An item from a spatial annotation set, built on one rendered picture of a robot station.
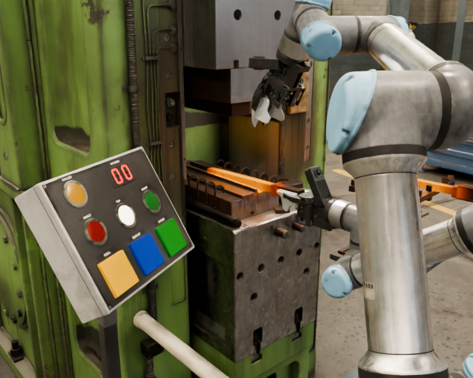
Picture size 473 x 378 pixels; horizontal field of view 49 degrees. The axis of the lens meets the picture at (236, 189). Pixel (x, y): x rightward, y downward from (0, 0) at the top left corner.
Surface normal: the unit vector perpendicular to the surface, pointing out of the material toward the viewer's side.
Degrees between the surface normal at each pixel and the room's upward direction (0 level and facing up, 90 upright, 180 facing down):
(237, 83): 90
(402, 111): 66
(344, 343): 0
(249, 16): 90
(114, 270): 60
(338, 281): 90
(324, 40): 113
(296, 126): 90
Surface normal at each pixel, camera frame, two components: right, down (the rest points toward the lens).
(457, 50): -0.87, 0.15
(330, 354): 0.00, -0.95
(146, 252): 0.79, -0.36
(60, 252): -0.41, 0.28
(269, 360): 0.65, 0.23
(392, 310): -0.38, -0.11
